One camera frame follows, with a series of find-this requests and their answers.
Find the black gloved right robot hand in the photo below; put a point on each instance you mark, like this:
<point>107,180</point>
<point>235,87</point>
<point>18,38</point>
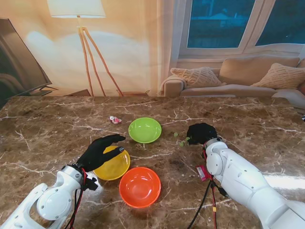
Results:
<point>202,133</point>

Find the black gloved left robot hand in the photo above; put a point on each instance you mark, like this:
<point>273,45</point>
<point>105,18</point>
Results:
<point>94,155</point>

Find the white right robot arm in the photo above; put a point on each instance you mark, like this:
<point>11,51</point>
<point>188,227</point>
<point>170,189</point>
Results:
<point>238,176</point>

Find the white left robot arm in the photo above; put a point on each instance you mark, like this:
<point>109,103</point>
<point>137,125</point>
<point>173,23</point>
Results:
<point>54,202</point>

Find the yellow plastic bowl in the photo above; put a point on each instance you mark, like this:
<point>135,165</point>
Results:
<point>116,168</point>

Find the pink white wrapped candy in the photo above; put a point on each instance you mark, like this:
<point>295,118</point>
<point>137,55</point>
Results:
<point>115,120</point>

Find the green plastic bowl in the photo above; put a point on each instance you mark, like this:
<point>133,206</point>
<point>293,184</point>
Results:
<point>145,131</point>

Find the orange plastic bowl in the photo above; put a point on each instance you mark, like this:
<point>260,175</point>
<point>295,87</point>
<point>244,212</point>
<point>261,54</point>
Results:
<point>140,187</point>

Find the beige knitted cushion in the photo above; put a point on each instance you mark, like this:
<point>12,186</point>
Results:
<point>197,76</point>
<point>281,76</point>

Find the low brown wooden table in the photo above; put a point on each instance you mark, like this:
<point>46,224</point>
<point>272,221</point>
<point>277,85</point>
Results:
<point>79,93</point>

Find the beige sofa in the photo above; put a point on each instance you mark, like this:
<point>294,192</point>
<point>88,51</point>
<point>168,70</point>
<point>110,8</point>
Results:
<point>238,69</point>

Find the white sheer curtain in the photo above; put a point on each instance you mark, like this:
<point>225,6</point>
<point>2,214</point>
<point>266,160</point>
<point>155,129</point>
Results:
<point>171,35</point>

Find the white framed window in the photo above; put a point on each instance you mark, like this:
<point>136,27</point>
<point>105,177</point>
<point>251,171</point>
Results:
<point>214,23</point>

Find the flat screen television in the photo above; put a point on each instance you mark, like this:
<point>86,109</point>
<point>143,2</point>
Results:
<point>16,59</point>

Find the tripod floor lamp white shade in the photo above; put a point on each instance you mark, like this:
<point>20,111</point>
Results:
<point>76,8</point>

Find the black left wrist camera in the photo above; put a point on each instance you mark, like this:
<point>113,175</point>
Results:
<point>91,183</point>

